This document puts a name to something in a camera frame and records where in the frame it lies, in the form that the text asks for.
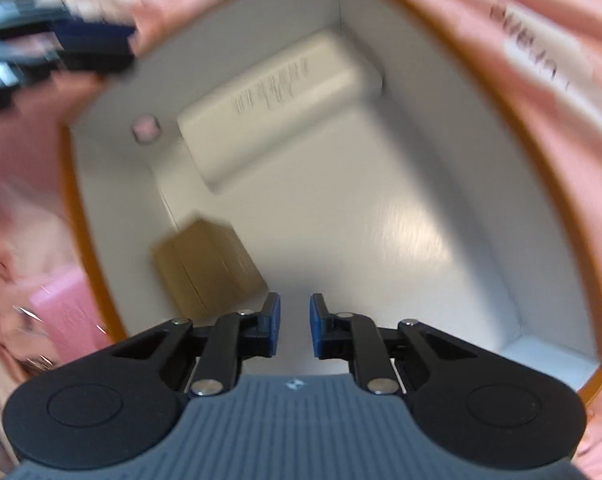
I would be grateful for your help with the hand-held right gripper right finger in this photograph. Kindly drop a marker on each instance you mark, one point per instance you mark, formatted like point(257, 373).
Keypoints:
point(315, 326)

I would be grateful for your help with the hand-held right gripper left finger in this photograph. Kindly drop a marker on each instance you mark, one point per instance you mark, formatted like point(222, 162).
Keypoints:
point(275, 321)

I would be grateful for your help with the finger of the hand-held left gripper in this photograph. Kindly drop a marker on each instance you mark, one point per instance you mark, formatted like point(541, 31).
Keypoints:
point(98, 59)
point(93, 31)

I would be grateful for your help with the orange-edged white storage box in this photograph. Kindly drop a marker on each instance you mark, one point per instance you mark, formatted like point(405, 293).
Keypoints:
point(381, 210)

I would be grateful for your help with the pink mini backpack pouch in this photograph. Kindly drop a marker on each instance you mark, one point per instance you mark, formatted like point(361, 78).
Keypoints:
point(66, 305)

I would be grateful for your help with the gold pouch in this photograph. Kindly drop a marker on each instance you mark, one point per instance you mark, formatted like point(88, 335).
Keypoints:
point(206, 270)

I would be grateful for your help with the white glasses case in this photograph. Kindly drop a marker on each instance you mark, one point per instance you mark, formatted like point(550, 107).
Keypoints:
point(281, 110)

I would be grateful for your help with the pink printed blanket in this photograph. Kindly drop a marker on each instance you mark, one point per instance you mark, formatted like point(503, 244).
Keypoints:
point(531, 85)

